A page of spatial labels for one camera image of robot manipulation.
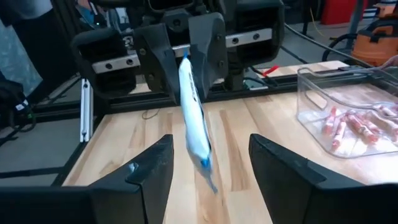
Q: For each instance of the orange vacuum cleaner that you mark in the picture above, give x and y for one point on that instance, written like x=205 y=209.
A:
x=377 y=43

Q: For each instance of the pale blue plastic cover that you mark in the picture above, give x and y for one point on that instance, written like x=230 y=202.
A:
x=15 y=59

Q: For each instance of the person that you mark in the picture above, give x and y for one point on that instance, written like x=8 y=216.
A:
x=28 y=6
x=88 y=14

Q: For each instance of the silver angle bracket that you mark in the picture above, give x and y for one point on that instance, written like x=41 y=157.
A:
x=256 y=84

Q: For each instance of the red tag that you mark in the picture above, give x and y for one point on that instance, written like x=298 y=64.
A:
x=270 y=70

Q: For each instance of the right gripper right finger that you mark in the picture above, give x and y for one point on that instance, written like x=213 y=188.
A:
x=326 y=205

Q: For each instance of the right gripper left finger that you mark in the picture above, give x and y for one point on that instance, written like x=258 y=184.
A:
x=77 y=205

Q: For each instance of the white blue Hershey's bar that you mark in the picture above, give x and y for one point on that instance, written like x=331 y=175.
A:
x=194 y=124

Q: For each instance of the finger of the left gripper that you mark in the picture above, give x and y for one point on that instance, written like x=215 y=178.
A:
x=208 y=46
x=155 y=56

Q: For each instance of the red cabinet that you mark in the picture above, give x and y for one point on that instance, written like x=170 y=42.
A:
x=339 y=11

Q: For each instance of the white aluminium extrusion post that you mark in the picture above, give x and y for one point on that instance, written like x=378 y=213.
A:
x=86 y=109

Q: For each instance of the clear plastic bin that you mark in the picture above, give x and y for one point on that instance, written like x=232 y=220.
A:
x=311 y=102

